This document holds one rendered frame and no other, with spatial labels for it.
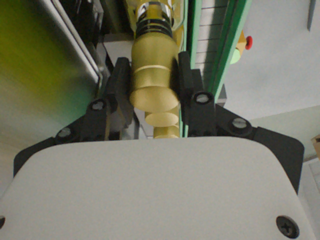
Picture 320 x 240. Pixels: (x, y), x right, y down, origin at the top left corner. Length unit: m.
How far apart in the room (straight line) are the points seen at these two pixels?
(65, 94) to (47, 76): 0.04
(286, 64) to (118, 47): 0.63
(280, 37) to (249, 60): 0.11
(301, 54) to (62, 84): 0.77
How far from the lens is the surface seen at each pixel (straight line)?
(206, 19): 0.45
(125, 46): 0.49
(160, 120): 0.18
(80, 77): 0.31
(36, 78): 0.23
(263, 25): 0.68
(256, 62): 0.80
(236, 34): 0.38
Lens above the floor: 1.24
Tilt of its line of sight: 26 degrees down
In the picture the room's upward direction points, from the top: 180 degrees clockwise
